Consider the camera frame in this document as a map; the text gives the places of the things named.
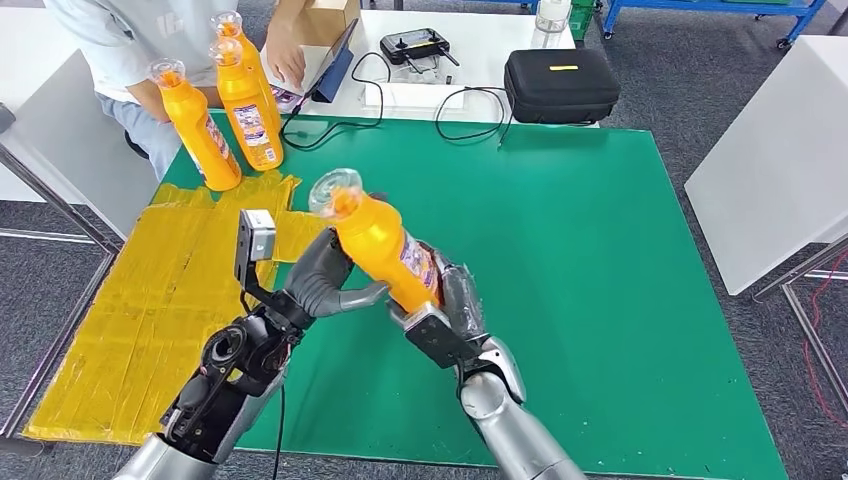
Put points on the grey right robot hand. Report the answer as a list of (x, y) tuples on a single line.
[(464, 301)]

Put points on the person's left hand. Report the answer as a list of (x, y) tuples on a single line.
[(285, 56)]

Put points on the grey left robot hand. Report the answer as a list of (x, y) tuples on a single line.
[(318, 278)]

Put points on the orange detergent bottle clear cap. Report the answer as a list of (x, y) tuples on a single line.
[(199, 139), (378, 245), (252, 52), (248, 112)]

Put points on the person's right forearm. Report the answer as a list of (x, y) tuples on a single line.
[(149, 99)]

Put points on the person's left forearm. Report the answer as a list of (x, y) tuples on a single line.
[(291, 10)]

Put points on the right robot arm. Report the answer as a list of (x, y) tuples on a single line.
[(510, 424)]

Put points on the smartphone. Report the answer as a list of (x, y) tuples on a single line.
[(286, 99)]

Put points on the tablet in blue case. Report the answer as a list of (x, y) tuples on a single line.
[(334, 73)]

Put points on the brown cardboard box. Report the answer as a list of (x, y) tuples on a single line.
[(328, 23)]

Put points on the black remote controller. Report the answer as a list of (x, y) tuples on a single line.
[(412, 45)]

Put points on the clear plastic stand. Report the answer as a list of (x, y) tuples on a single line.
[(421, 71)]

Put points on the person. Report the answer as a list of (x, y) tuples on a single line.
[(119, 33)]

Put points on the black chair seat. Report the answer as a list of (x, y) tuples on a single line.
[(136, 144)]

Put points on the yellow tape mat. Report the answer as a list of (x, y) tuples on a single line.
[(132, 318)]

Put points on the white table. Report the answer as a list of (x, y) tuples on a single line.
[(40, 79), (487, 40), (772, 166)]

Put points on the black carry case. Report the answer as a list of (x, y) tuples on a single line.
[(560, 86)]

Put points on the blue shelf cart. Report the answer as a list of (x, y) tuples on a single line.
[(520, 5), (712, 6)]

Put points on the green plastic crate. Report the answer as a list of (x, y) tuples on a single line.
[(583, 20)]

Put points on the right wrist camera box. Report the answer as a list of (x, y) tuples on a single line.
[(437, 338)]

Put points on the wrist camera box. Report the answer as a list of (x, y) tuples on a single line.
[(437, 338), (255, 238)]

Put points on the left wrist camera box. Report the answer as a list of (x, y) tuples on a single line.
[(255, 238)]

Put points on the grey metal table frame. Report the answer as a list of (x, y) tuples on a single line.
[(60, 199), (808, 328)]

